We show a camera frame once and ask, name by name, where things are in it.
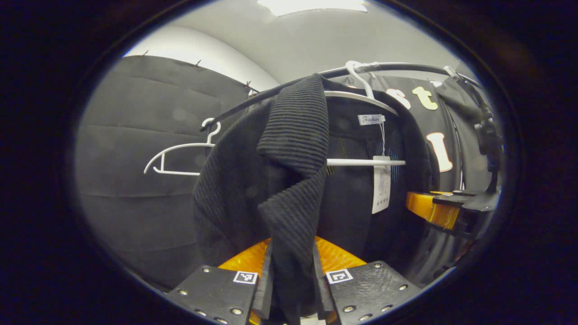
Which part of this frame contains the white wire clothes hanger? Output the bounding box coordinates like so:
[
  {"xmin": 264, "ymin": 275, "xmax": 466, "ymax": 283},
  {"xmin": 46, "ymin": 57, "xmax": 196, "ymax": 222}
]
[{"xmin": 144, "ymin": 118, "xmax": 222, "ymax": 176}]

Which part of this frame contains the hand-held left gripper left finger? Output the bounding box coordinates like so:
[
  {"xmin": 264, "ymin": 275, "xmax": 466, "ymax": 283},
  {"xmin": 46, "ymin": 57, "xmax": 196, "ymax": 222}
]
[{"xmin": 166, "ymin": 238, "xmax": 275, "ymax": 325}]

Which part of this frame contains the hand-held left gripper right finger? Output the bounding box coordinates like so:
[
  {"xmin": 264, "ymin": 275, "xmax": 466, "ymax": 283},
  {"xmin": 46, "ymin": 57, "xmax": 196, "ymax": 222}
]
[{"xmin": 312, "ymin": 236, "xmax": 422, "ymax": 325}]

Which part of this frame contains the white plastic clothes hanger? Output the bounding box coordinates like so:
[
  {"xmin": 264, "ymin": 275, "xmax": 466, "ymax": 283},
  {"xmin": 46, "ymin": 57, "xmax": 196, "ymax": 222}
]
[{"xmin": 323, "ymin": 60, "xmax": 406, "ymax": 167}]

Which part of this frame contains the black backdrop cloth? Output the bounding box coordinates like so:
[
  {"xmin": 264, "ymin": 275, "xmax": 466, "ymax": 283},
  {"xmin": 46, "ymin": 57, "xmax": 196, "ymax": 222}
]
[{"xmin": 75, "ymin": 54, "xmax": 502, "ymax": 294}]

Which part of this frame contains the white paper hang tag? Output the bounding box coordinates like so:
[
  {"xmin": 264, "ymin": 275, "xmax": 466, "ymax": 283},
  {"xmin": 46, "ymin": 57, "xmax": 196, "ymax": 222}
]
[{"xmin": 372, "ymin": 156, "xmax": 392, "ymax": 214}]

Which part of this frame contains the black knit jacket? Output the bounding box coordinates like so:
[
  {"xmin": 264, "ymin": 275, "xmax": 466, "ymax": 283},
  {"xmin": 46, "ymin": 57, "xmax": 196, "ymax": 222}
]
[{"xmin": 192, "ymin": 74, "xmax": 442, "ymax": 325}]

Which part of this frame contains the black clothes rack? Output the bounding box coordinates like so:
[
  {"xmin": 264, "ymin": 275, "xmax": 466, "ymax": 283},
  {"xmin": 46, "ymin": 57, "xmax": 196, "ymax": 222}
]
[{"xmin": 200, "ymin": 62, "xmax": 497, "ymax": 195}]

